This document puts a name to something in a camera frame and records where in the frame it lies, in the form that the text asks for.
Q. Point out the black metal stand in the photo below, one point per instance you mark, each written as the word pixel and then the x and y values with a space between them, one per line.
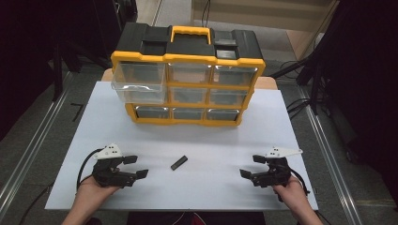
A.
pixel 57 72
pixel 315 90

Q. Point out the yellow and black drawer organizer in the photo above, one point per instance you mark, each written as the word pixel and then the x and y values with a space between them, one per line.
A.
pixel 191 47

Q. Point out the small black rectangular block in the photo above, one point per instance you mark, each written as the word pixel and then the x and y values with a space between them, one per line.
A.
pixel 179 162

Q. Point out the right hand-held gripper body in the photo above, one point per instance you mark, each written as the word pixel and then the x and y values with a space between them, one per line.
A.
pixel 275 172

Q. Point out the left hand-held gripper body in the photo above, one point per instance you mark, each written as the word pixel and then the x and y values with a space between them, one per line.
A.
pixel 109 172

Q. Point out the person's right hand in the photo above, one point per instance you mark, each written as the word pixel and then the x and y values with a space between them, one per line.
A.
pixel 289 193

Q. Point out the clear organizer drawer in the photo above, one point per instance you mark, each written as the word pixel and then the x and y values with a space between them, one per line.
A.
pixel 140 81

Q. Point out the set of clear plastic drawers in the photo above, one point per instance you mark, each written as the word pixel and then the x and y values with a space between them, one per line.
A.
pixel 191 95

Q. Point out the person's left hand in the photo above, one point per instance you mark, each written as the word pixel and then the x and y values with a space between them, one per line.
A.
pixel 94 192

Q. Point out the person's dark clothing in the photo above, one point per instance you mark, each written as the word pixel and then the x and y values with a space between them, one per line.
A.
pixel 194 218

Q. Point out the metal floor rail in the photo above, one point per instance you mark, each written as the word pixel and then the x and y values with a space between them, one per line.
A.
pixel 29 150
pixel 331 162

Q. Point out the dark curtain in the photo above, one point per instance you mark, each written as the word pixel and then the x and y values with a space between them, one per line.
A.
pixel 363 78

